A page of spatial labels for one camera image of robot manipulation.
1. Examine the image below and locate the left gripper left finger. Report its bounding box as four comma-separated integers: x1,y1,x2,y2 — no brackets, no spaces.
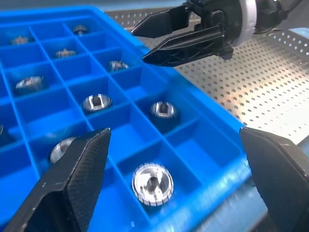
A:
0,127,112,232

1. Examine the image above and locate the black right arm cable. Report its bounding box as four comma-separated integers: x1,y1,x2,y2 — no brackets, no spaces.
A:
272,0,305,27

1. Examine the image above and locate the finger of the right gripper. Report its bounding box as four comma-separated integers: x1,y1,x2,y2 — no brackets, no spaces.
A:
130,4,194,39
141,25,234,68

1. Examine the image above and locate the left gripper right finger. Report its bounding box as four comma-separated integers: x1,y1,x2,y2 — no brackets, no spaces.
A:
239,127,309,232

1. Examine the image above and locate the blue compartment tray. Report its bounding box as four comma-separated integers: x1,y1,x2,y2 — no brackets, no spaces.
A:
0,5,252,232

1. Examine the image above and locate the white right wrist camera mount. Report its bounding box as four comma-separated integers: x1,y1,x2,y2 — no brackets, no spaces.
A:
231,0,258,47

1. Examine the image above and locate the perforated steel tray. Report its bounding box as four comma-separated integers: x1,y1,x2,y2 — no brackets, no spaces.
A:
103,9,309,145

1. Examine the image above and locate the knurled metal roller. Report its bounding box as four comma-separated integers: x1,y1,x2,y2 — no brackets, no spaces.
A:
71,25,89,36
55,48,77,58
149,101,181,131
131,163,175,207
81,93,113,116
107,60,130,73
49,136,79,167
9,35,31,45
14,76,44,95

